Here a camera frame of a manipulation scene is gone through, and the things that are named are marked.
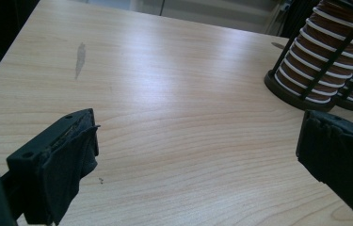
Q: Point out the short stack of brown cups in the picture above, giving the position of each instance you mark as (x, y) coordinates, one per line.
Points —
(321, 31)

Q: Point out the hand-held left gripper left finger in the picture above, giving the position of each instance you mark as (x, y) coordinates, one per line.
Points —
(55, 163)

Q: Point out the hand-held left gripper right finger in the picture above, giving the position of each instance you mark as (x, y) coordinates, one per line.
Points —
(340, 157)

